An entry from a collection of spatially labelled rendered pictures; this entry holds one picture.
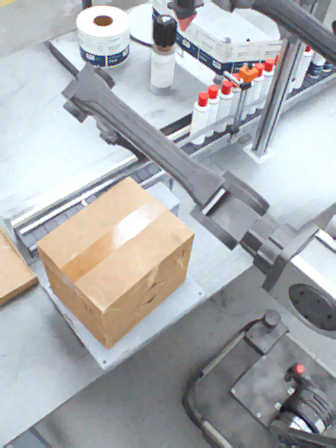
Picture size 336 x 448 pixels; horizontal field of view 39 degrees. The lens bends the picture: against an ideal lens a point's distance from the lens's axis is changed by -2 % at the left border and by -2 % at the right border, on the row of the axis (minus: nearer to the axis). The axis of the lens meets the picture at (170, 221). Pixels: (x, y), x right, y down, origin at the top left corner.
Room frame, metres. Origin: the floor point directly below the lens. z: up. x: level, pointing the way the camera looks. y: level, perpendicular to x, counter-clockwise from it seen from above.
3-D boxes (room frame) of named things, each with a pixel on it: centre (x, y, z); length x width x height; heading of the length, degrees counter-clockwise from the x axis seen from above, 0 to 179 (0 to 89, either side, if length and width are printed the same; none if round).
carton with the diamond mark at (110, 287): (0.59, 0.12, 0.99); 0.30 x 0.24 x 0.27; 141
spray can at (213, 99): (1.20, -0.09, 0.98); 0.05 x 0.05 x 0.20
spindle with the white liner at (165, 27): (1.41, 0.09, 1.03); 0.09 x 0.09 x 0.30
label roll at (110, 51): (1.59, 0.34, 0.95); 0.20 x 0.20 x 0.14
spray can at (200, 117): (1.16, -0.06, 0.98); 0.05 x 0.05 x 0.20
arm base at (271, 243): (0.41, -0.17, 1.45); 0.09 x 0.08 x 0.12; 140
